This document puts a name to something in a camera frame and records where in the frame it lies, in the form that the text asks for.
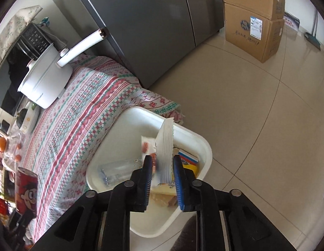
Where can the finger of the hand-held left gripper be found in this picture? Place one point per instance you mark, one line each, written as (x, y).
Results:
(22, 222)

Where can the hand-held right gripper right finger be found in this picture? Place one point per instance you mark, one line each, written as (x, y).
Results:
(179, 185)

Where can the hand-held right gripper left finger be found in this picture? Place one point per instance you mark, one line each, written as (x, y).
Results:
(147, 185)

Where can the beige snack wrapper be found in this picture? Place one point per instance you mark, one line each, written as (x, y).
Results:
(163, 196)

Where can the yellow wrapper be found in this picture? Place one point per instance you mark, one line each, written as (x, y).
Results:
(190, 169)

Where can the clear plastic bottle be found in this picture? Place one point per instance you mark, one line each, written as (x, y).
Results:
(117, 170)

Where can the red cartoon face can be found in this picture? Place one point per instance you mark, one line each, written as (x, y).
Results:
(26, 188)

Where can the red white paper container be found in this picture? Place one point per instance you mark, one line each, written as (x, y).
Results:
(147, 146)

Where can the white ridged paper wrapper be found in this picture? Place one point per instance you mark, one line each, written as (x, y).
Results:
(164, 149)

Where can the white plastic bin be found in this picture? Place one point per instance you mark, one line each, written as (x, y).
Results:
(141, 120)

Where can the brown slipper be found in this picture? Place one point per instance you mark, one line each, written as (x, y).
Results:
(189, 232)

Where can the orange fruit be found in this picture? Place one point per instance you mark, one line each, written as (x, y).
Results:
(1, 144)

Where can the patterned striped tablecloth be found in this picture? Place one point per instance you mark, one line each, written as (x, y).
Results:
(73, 125)

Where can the white printed bowl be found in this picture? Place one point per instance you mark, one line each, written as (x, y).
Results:
(31, 120)

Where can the dark green squash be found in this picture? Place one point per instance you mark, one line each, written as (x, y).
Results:
(21, 119)

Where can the white electric pot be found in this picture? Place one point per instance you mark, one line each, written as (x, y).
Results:
(44, 83)

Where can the black microwave oven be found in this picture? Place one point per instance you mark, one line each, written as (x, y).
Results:
(10, 78)

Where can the grey refrigerator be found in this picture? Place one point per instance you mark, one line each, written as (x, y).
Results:
(151, 18)

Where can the floral cloth cover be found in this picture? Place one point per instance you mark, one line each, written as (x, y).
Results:
(10, 28)

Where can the green broom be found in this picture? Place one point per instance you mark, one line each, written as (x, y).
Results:
(314, 40)

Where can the small blue white box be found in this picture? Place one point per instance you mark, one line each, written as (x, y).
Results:
(291, 21)

